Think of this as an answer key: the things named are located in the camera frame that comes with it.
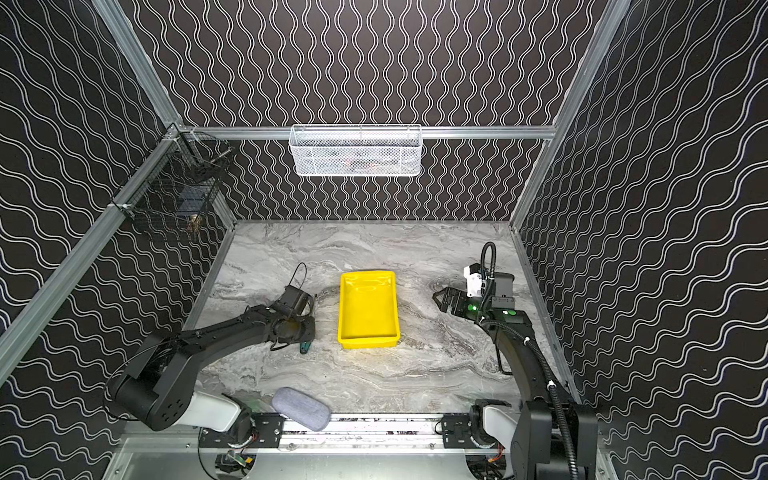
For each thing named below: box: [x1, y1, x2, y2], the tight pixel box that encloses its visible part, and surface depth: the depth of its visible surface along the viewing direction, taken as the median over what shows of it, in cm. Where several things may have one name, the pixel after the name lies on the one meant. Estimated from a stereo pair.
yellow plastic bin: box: [337, 270, 400, 349], surface depth 95 cm
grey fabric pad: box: [272, 387, 332, 431], surface depth 78 cm
